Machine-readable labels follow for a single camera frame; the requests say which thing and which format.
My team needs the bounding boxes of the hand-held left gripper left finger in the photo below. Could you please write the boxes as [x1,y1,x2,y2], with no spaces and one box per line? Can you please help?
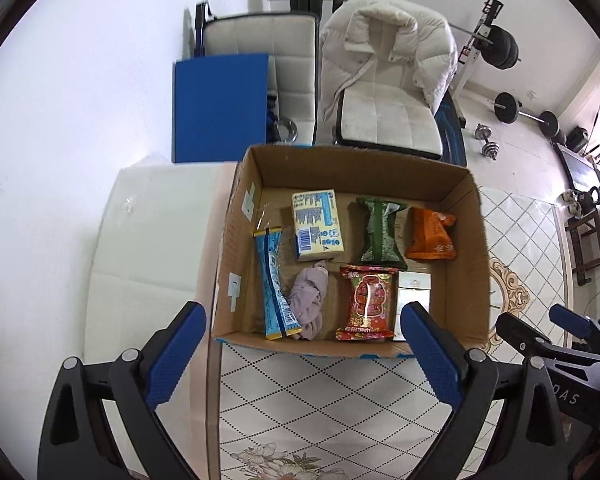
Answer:
[37,301,207,480]

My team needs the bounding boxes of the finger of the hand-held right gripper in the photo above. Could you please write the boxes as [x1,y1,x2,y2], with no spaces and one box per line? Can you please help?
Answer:
[549,304,600,351]
[495,312,581,361]

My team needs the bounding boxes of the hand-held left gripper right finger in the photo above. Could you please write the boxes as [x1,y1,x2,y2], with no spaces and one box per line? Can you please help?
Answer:
[401,301,563,480]

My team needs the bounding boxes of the white cigarette pack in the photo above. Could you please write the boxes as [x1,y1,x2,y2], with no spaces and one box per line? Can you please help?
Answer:
[394,270,433,343]

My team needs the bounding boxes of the red snack packet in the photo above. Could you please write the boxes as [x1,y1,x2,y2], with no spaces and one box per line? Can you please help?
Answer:
[336,265,398,342]

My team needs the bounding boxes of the orange snack packet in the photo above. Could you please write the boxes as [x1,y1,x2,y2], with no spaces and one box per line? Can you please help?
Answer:
[406,207,457,261]

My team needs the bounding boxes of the long blue packet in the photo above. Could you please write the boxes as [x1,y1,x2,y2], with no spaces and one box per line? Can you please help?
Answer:
[253,227,302,342]

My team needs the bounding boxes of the green snack packet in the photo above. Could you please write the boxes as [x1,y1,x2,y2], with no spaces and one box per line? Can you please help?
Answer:
[355,197,408,267]

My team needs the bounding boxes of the purple cloth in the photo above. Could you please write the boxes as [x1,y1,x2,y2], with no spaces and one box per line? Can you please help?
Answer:
[286,259,327,341]

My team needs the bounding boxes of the white blue tissue pack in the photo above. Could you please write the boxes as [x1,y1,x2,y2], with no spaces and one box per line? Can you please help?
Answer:
[291,190,344,262]

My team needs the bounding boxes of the cardboard box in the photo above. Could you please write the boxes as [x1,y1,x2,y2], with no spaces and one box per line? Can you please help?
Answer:
[211,144,492,361]

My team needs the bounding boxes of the black wooden chair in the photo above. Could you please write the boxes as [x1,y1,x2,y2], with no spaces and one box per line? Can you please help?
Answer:
[562,205,600,286]

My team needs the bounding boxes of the diamond patterned tablecloth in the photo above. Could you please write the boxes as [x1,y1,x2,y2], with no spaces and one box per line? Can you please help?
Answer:
[207,185,576,480]

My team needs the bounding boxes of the dark wooden bench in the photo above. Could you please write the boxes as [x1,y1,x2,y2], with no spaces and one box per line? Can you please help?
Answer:
[555,142,600,196]

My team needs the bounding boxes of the black weights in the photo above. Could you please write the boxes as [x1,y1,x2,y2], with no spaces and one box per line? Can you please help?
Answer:
[555,127,588,153]

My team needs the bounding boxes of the chrome dumbbell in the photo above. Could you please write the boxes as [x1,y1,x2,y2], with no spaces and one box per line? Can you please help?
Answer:
[475,124,501,161]

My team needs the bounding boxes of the dark blue weight bench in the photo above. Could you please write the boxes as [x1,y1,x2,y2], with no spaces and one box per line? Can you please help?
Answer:
[432,92,468,166]

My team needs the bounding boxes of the short barbell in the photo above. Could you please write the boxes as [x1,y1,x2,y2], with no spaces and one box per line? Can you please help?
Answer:
[492,92,561,137]

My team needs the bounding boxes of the white padded chair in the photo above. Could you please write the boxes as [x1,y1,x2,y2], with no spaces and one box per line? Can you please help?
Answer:
[332,85,443,158]
[200,12,321,143]

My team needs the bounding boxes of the blue board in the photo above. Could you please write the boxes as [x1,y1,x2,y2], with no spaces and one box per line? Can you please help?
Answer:
[172,53,271,163]

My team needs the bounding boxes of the barbell with black plates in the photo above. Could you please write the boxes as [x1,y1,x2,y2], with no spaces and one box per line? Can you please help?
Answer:
[267,0,522,71]

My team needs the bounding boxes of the white puffer jacket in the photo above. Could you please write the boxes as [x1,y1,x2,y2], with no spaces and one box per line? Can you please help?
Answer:
[319,0,458,141]

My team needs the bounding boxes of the black metal frame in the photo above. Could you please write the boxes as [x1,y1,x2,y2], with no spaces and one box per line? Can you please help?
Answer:
[194,1,217,56]

